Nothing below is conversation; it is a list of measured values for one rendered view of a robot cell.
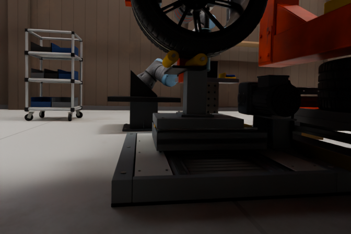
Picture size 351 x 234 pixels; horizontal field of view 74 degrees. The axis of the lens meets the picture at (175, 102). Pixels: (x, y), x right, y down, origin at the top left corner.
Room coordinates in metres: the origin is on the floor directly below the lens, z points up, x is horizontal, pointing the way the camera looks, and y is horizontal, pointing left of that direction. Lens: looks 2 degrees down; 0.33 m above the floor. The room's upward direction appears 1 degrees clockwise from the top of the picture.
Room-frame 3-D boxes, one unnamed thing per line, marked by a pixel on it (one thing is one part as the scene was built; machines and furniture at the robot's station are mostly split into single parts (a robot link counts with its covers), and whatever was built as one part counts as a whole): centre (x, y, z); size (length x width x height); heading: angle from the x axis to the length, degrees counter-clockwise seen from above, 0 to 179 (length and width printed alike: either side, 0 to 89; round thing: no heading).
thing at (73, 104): (2.74, 1.41, 0.50); 0.54 x 0.42 x 1.00; 99
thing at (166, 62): (1.23, 0.03, 0.51); 0.29 x 0.06 x 0.06; 9
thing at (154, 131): (1.18, -0.14, 0.13); 0.50 x 0.36 x 0.10; 99
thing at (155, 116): (1.17, -0.10, 0.32); 0.40 x 0.30 x 0.28; 99
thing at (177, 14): (1.41, -0.06, 0.85); 0.21 x 0.14 x 0.14; 9
